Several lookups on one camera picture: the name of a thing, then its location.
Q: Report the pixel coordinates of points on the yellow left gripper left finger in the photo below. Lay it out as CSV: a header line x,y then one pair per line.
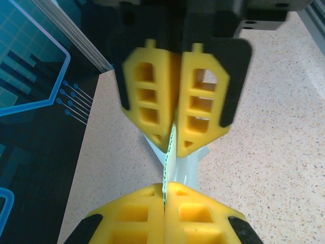
x,y
142,226

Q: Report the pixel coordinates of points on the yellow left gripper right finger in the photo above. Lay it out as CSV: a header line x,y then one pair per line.
x,y
177,226

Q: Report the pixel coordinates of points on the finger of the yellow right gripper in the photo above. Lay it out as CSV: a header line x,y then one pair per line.
x,y
203,91
146,85

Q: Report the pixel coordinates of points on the light teal paper box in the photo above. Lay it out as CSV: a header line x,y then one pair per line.
x,y
182,167

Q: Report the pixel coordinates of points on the aluminium frame post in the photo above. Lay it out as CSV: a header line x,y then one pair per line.
x,y
94,57

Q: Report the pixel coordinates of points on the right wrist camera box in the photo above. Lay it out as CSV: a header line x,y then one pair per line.
x,y
228,15

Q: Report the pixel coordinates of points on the blue trimmed side rail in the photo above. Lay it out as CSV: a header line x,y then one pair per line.
x,y
317,20

